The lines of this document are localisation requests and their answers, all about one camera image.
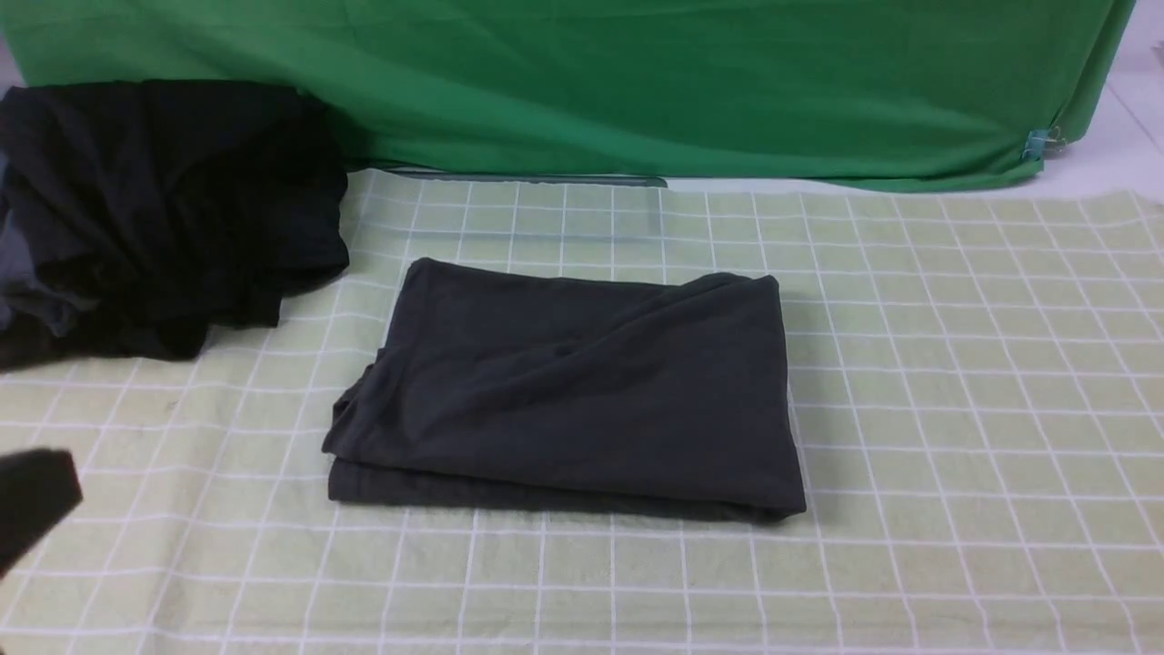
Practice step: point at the green backdrop cloth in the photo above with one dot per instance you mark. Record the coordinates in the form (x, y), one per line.
(889, 96)

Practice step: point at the light green checkered tablecloth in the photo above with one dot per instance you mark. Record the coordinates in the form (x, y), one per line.
(975, 385)

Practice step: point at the teal binder clip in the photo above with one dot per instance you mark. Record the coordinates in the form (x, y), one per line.
(1042, 143)

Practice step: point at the gray long-sleeved shirt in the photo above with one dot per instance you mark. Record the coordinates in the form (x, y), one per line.
(503, 392)

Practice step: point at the pile of dark clothes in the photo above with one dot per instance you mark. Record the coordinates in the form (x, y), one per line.
(139, 215)

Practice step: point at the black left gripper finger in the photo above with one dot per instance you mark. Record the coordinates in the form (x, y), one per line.
(39, 488)

